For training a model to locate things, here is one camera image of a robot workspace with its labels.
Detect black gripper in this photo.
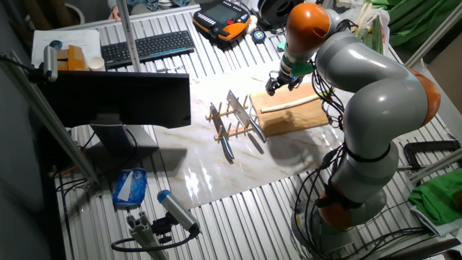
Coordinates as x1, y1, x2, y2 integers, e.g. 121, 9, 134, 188
265, 70, 305, 97

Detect steel cleaver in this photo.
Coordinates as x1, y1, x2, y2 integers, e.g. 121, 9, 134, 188
226, 90, 267, 144

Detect bag of green scallions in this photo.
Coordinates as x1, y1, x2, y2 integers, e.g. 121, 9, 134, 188
339, 0, 391, 55

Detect wooden cutting board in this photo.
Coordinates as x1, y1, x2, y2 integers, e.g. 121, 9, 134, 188
248, 82, 330, 138

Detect white rounded object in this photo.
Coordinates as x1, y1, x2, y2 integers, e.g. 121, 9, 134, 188
246, 14, 259, 35

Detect wooden peg knife rack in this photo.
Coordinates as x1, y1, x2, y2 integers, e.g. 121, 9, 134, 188
205, 94, 256, 142

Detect pointed steel kitchen knife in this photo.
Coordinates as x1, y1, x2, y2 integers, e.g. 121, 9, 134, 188
210, 102, 235, 161

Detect black round spool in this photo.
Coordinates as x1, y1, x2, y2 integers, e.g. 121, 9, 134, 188
258, 0, 306, 28

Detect black orange teach pendant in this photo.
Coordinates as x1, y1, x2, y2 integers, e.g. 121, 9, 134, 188
192, 0, 252, 41

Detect white marble pattern mat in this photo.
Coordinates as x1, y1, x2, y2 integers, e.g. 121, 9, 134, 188
153, 59, 432, 210

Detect black keyboard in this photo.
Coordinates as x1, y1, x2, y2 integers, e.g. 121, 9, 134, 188
100, 30, 196, 70

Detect draped green cloth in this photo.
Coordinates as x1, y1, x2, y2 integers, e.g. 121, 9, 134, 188
367, 0, 462, 50

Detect black clamp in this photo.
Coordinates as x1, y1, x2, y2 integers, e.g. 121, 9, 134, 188
396, 139, 462, 173

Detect black computer monitor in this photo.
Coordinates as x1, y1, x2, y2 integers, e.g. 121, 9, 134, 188
38, 70, 192, 160

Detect blue tissue pack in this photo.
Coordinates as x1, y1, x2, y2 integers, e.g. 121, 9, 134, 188
112, 168, 148, 211

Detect white paper cup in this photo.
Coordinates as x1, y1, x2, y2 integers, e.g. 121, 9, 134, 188
87, 56, 106, 72

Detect folded green cloth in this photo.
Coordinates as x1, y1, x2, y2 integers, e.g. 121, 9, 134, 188
408, 169, 462, 227

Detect orange cardboard box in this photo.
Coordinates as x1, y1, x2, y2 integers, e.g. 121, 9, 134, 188
56, 45, 88, 72

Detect white paper sheet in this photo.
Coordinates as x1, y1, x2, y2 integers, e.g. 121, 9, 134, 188
31, 28, 103, 69

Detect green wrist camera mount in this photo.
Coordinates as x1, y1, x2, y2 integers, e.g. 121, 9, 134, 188
276, 41, 314, 77

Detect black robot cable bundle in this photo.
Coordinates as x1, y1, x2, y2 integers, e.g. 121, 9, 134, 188
294, 17, 434, 260

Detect thin frame eyeglasses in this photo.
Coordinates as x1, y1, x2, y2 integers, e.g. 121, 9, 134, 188
157, 64, 186, 73

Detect slanted aluminium frame bar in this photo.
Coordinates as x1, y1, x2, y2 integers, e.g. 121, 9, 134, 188
404, 3, 462, 68
0, 50, 100, 185
409, 147, 462, 183

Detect upright aluminium post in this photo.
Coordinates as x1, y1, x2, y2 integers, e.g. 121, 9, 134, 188
115, 0, 141, 73

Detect silver camera with blue end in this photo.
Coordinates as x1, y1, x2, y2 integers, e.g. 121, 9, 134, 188
157, 189, 201, 234
43, 40, 59, 82

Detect short aluminium extrusion mount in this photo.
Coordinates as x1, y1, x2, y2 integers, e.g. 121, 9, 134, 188
126, 211, 169, 260

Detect black camera cable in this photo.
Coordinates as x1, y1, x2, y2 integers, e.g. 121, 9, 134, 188
110, 223, 201, 253

